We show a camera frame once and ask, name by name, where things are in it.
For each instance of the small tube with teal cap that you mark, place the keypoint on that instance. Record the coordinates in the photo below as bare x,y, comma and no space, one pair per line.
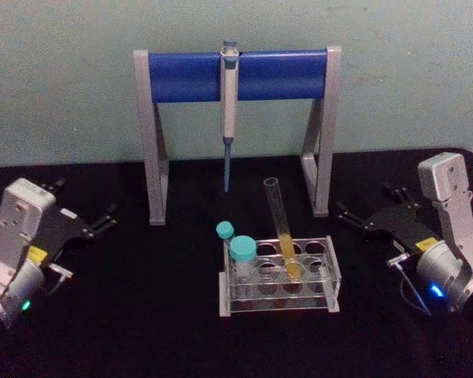
225,229

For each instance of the large tube with teal cap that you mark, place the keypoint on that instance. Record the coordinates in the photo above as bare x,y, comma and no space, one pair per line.
243,249

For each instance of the clear plastic tube rack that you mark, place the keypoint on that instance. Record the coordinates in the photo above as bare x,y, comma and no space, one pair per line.
319,275

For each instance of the glass tube with yellow liquid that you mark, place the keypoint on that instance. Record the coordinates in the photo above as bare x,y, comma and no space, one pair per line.
285,240

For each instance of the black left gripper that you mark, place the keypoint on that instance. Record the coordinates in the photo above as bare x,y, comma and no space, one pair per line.
65,226

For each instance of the grey stand with blue bar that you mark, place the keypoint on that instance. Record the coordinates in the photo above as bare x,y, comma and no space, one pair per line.
276,75

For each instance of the black table cloth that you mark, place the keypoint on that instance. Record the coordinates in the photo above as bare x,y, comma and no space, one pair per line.
142,334

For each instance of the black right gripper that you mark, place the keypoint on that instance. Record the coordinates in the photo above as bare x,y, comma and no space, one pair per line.
402,228

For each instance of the white and blue pipette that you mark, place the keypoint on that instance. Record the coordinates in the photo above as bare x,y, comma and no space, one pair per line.
229,102

